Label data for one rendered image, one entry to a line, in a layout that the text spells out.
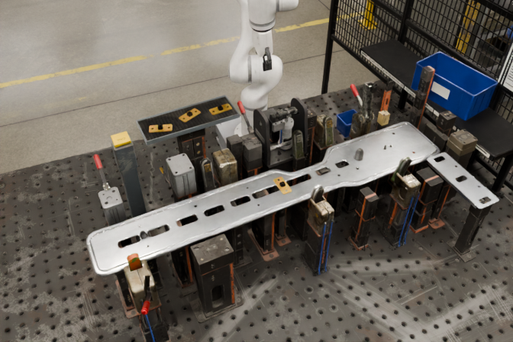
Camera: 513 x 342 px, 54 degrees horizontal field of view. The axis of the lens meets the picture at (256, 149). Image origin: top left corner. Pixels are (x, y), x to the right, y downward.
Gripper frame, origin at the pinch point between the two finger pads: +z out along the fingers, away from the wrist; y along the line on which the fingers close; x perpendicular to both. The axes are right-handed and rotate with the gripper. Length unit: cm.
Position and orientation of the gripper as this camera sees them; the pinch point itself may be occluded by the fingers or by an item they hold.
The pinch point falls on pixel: (263, 59)
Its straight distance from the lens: 176.1
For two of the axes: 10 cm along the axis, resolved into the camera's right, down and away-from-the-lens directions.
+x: 9.6, -2.4, 1.3
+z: 0.4, 6.0, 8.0
